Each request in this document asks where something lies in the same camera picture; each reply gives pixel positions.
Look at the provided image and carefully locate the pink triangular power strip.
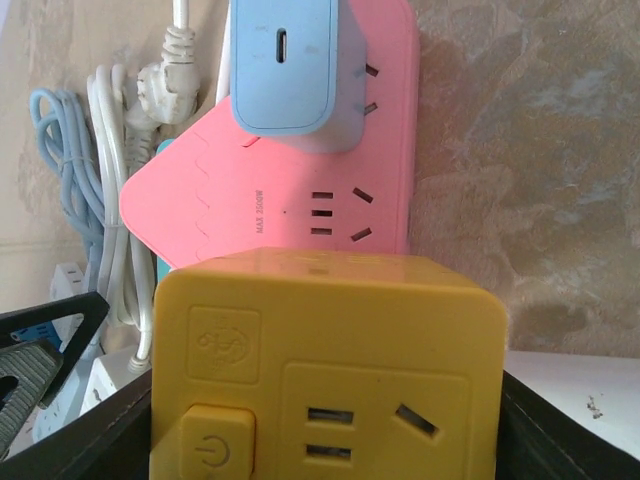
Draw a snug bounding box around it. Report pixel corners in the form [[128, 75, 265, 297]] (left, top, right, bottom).
[[119, 1, 420, 268]]

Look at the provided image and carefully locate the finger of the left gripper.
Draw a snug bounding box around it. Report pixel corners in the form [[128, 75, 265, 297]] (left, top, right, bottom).
[[1, 292, 109, 405], [1, 339, 63, 458]]

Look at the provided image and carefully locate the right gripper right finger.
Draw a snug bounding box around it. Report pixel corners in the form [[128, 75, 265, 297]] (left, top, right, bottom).
[[499, 372, 639, 480]]

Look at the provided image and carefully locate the small blue charger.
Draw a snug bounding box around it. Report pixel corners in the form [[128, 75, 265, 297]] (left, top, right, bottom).
[[230, 0, 367, 153]]

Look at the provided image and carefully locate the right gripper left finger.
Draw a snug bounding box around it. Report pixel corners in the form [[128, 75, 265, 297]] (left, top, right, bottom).
[[1, 372, 151, 480]]

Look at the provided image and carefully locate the white coiled cable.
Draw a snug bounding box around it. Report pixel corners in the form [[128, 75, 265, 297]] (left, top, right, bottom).
[[85, 63, 157, 374]]

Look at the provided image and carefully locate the light blue coiled cable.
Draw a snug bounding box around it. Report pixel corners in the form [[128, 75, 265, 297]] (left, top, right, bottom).
[[28, 87, 109, 261]]

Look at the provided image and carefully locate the yellow cube socket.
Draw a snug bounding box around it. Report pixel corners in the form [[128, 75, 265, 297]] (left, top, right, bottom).
[[149, 248, 507, 479]]

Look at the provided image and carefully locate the white charger with cable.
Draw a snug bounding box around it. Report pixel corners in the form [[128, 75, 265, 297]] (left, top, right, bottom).
[[505, 351, 640, 458]]

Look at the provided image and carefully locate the light blue power strip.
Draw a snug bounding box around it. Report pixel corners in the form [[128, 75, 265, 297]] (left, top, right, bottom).
[[9, 262, 101, 444]]

